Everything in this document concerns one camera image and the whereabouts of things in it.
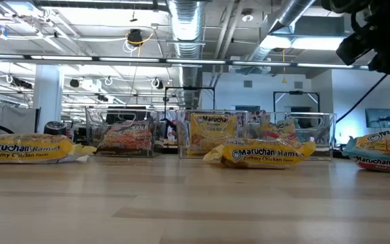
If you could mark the blue Maruchan ramen pack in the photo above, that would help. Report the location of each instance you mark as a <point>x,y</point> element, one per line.
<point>278,130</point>
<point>381,149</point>

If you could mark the yellow Maruchan ramen pack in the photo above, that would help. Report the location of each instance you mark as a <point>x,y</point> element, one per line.
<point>22,149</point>
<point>266,154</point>
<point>212,130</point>

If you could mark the black fire noodle pack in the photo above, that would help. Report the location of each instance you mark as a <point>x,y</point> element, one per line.
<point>127,140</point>

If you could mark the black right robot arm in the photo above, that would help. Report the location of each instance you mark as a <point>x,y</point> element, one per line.
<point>337,5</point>

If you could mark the thin black diagonal pole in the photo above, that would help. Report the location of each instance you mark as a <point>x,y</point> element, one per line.
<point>361,99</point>

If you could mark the clear plastic storage bin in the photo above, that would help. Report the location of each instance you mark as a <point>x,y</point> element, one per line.
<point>181,149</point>
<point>320,135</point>
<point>91,115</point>

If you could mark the round white ceiling detector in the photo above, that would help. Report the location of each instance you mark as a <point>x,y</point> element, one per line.
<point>248,17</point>

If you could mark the long ceiling light bar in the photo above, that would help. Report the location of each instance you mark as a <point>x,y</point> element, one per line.
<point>130,60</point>

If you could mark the black cylindrical bin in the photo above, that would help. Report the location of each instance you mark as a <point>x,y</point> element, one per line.
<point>55,128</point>

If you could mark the white building column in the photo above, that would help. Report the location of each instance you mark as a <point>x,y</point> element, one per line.
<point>47,98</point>

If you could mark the grey partition screen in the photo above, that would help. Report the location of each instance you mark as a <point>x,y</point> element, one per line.
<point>9,118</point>

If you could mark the wall monitor screen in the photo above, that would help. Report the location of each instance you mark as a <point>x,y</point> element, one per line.
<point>381,118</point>

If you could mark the grey wall vent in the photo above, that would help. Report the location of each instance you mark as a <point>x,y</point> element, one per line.
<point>298,85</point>
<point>248,84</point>

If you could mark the black gantry frame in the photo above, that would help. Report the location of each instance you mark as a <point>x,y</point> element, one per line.
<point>296,92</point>
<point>188,88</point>

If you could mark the silver ventilation duct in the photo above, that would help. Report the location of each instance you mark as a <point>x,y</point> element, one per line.
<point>283,20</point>
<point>186,34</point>

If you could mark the black ceiling camera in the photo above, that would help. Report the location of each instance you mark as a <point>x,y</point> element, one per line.
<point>135,37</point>

